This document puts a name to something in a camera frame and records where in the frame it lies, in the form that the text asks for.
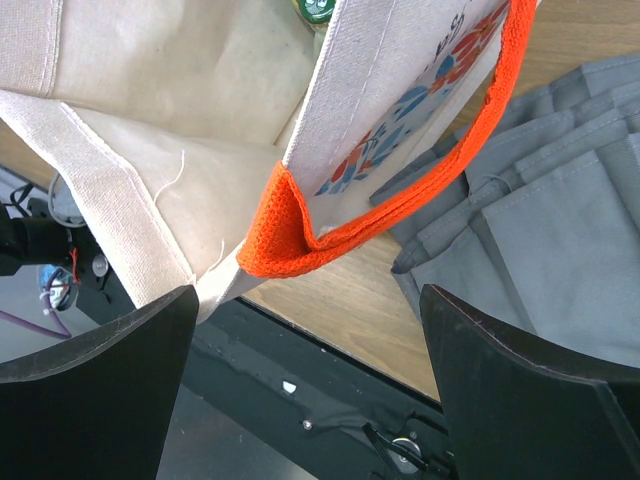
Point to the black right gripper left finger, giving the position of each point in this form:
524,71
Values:
99,405

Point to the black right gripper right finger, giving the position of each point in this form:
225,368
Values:
520,407

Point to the beige canvas tote bag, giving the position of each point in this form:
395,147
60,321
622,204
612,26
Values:
205,143

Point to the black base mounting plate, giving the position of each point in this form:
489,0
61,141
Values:
328,413

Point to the grey pleated skirt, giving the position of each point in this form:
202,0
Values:
541,230

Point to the clear Chang soda bottle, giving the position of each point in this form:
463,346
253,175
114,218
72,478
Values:
317,15

